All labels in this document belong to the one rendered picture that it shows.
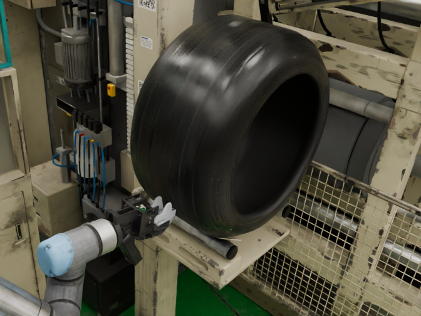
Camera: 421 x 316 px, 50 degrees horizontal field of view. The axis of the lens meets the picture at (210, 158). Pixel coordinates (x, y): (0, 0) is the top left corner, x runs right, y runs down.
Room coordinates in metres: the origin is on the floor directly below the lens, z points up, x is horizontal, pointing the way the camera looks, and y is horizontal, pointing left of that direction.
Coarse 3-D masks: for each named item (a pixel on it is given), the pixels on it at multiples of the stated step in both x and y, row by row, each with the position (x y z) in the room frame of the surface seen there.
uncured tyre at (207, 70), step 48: (192, 48) 1.05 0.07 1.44; (240, 48) 1.01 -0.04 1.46; (288, 48) 1.06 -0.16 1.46; (144, 96) 1.01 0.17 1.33; (192, 96) 0.94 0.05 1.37; (240, 96) 0.92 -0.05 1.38; (288, 96) 1.37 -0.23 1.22; (144, 144) 0.96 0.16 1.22; (192, 144) 0.88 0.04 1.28; (240, 144) 0.90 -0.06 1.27; (288, 144) 1.32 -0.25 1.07; (192, 192) 0.86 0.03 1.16; (240, 192) 1.22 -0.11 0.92; (288, 192) 1.13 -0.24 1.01
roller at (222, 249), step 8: (152, 200) 1.14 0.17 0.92; (176, 216) 1.07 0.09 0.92; (176, 224) 1.07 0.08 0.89; (184, 224) 1.05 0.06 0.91; (192, 232) 1.02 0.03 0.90; (200, 232) 1.01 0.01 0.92; (200, 240) 1.00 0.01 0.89; (208, 240) 0.99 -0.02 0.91; (216, 240) 0.98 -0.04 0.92; (224, 240) 0.98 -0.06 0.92; (216, 248) 0.96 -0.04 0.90; (224, 248) 0.95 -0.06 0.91; (232, 248) 0.95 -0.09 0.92; (224, 256) 0.95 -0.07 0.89; (232, 256) 0.95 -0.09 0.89
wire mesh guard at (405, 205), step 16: (336, 176) 1.28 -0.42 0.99; (368, 192) 1.20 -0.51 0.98; (384, 192) 1.19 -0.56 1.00; (336, 208) 1.26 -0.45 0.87; (416, 208) 1.12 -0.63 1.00; (288, 224) 1.37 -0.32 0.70; (400, 224) 1.13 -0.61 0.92; (288, 240) 1.36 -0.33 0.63; (336, 240) 1.25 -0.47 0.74; (384, 240) 1.15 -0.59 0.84; (320, 256) 1.27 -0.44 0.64; (368, 256) 1.17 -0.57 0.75; (272, 272) 1.39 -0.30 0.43; (288, 272) 1.34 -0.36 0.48; (416, 272) 1.08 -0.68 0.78; (288, 304) 1.32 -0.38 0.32; (352, 304) 1.17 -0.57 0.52; (416, 304) 1.06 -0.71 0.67
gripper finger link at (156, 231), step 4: (160, 224) 0.84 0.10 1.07; (164, 224) 0.85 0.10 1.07; (168, 224) 0.86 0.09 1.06; (152, 228) 0.83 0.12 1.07; (156, 228) 0.82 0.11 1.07; (160, 228) 0.83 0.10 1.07; (164, 228) 0.83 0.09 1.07; (152, 232) 0.81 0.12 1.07; (156, 232) 0.81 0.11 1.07; (160, 232) 0.82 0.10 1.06; (152, 236) 0.80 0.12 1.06
